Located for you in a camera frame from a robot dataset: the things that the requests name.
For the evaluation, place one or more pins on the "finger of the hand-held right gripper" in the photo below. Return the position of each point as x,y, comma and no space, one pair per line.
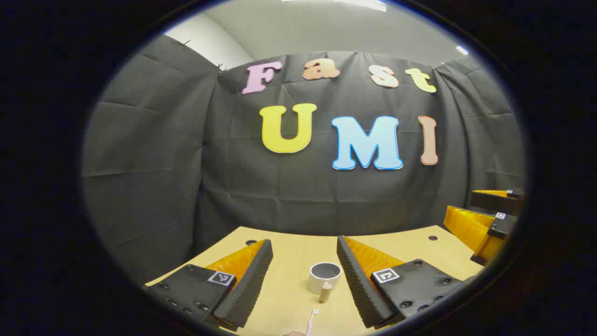
466,224
494,201

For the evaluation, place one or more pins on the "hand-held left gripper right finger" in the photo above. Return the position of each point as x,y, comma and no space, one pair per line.
357,284

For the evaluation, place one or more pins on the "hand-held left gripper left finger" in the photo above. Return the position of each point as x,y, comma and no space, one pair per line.
247,289

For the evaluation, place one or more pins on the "pink and white toothbrush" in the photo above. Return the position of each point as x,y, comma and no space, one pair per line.
311,322

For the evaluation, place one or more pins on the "light wooden desktop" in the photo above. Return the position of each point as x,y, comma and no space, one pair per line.
298,252

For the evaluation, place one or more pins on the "ceiling light panel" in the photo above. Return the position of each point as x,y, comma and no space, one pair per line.
462,50

